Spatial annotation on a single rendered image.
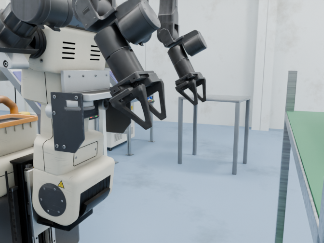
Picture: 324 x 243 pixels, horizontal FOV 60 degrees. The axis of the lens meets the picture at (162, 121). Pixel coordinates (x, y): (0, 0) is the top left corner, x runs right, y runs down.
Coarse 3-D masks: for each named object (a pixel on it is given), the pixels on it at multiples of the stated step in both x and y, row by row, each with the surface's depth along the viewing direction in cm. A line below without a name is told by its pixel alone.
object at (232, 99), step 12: (180, 96) 319; (192, 96) 319; (216, 96) 319; (228, 96) 319; (240, 96) 319; (180, 108) 320; (180, 120) 323; (180, 132) 325; (180, 144) 328; (180, 156) 330
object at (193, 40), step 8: (160, 32) 92; (168, 32) 91; (192, 32) 90; (200, 32) 92; (168, 40) 91; (176, 40) 92; (184, 40) 91; (192, 40) 90; (200, 40) 88; (192, 48) 90; (200, 48) 90
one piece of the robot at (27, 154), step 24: (0, 96) 111; (0, 168) 90; (24, 168) 94; (0, 192) 90; (24, 192) 94; (0, 216) 91; (24, 216) 96; (0, 240) 92; (24, 240) 99; (48, 240) 102; (72, 240) 126
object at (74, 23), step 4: (116, 4) 86; (72, 20) 77; (76, 20) 78; (72, 24) 78; (76, 24) 79; (80, 24) 80; (76, 28) 80; (80, 28) 82; (84, 28) 83; (96, 32) 89
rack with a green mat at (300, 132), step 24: (288, 72) 102; (288, 96) 104; (288, 120) 88; (312, 120) 86; (288, 144) 106; (312, 144) 58; (288, 168) 108; (312, 168) 44; (312, 192) 35; (312, 216) 31
